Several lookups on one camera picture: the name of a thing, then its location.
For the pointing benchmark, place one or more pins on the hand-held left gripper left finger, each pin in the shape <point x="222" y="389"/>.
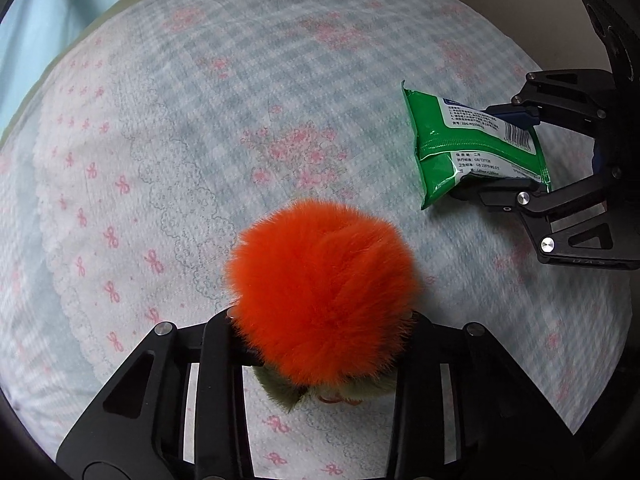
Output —
<point x="220" y="340"/>

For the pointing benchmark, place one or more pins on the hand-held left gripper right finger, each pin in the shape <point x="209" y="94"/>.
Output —
<point x="420" y="345"/>

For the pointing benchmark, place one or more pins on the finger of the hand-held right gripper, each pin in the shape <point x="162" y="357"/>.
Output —
<point x="500" y="199"/>
<point x="520" y="114"/>

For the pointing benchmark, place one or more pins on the green wipes packet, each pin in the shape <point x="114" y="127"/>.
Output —
<point x="465" y="145"/>

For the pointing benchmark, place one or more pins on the orange furry pompom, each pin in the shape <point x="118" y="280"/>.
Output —
<point x="322" y="290"/>

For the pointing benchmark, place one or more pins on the light blue hanging cloth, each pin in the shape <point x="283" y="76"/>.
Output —
<point x="40" y="20"/>

